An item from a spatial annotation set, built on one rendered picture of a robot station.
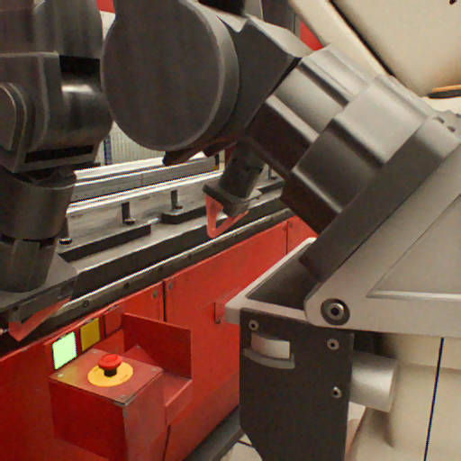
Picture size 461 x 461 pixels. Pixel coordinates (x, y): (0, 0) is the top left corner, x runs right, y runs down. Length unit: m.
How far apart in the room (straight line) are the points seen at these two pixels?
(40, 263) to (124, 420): 0.42
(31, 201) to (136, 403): 0.49
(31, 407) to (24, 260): 0.67
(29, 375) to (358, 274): 0.85
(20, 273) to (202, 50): 0.25
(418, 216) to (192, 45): 0.13
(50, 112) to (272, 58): 0.16
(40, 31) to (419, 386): 0.41
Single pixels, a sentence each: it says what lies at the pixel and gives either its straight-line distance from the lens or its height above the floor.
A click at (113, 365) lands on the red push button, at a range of 0.82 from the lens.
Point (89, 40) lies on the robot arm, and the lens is 0.37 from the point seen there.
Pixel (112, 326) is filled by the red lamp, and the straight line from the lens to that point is 0.96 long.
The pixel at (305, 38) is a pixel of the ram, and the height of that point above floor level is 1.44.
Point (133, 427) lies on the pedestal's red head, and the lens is 0.82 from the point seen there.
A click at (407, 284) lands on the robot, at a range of 0.25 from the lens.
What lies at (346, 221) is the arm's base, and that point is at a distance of 0.21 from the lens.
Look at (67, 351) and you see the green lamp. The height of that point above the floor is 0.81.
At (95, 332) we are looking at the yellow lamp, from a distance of 0.92.
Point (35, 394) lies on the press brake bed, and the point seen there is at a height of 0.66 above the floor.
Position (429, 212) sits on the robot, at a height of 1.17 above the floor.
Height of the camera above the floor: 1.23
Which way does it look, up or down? 16 degrees down
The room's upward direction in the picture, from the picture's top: straight up
